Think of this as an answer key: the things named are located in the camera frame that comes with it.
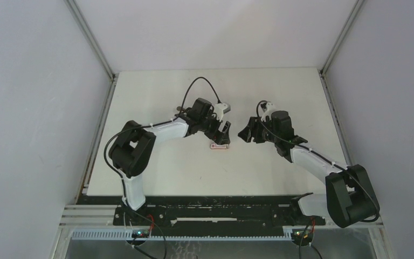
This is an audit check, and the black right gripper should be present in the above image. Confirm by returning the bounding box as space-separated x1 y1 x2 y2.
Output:
238 117 279 144

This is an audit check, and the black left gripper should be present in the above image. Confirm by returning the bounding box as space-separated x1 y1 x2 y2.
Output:
198 110 230 145

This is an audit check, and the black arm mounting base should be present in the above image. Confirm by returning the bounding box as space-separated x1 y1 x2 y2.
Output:
77 195 326 236

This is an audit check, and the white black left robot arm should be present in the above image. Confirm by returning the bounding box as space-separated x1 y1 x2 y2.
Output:
103 98 231 225

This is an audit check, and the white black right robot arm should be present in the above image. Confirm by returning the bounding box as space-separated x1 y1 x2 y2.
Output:
238 111 380 228

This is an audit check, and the black right camera cable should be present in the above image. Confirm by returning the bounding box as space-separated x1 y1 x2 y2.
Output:
256 100 381 223

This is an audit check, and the black camera cable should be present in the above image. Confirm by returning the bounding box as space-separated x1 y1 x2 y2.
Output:
256 100 381 223
103 77 222 180

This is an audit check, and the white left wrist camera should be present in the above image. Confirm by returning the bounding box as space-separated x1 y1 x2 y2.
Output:
213 103 231 121

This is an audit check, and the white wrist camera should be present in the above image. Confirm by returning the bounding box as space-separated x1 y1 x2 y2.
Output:
260 102 276 121
213 103 231 121

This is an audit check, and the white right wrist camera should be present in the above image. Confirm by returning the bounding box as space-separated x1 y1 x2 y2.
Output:
260 102 276 121

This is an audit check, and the black left camera cable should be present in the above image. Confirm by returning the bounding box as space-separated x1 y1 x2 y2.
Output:
103 77 222 180

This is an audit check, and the aluminium frame rail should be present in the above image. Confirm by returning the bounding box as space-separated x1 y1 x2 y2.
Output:
59 205 117 226

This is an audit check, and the white slotted cable duct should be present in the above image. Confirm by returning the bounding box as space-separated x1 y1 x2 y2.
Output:
71 229 292 241

